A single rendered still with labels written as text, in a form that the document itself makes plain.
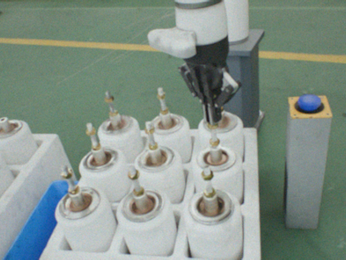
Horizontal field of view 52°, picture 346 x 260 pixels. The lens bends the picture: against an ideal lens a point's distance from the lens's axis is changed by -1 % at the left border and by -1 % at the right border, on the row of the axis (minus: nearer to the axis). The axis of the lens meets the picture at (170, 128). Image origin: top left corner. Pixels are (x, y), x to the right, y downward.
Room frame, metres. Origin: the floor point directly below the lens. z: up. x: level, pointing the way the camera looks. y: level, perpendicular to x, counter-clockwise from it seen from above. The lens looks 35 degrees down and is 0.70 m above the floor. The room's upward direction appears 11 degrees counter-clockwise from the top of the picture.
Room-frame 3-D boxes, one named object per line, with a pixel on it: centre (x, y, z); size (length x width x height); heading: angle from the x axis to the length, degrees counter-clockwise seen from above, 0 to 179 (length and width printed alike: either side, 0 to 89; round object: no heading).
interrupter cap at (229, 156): (0.51, -0.07, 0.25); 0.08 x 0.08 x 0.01
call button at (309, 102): (0.54, -0.26, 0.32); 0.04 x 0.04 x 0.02
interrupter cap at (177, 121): (0.66, 0.01, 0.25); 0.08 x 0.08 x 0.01
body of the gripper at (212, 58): (0.51, -0.07, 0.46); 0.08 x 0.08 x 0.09
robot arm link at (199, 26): (0.50, -0.06, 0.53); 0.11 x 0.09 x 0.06; 122
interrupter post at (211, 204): (0.40, -0.04, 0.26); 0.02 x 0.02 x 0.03
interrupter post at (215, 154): (0.51, -0.07, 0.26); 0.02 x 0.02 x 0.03
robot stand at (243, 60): (0.94, -0.22, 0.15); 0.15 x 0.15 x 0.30; 58
